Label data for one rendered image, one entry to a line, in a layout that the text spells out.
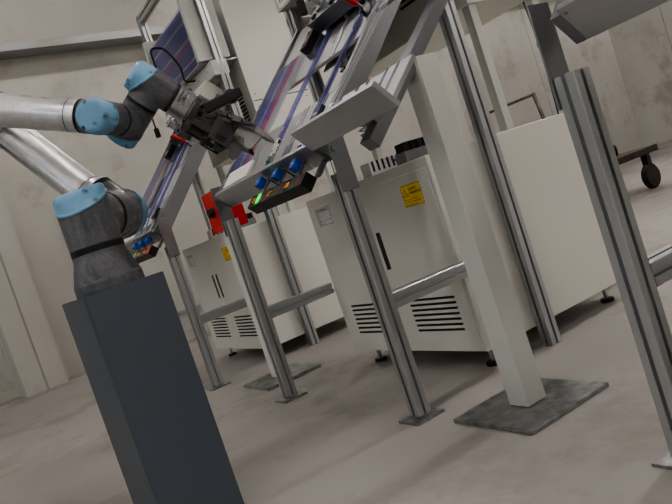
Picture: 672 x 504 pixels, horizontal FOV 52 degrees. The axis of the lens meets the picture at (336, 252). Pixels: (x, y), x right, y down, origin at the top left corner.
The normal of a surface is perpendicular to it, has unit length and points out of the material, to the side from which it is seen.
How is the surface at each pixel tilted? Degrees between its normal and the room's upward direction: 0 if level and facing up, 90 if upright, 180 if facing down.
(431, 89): 90
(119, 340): 90
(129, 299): 90
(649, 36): 90
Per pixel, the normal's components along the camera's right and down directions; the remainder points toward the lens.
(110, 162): 0.57, -0.14
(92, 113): -0.17, 0.11
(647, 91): -0.76, 0.29
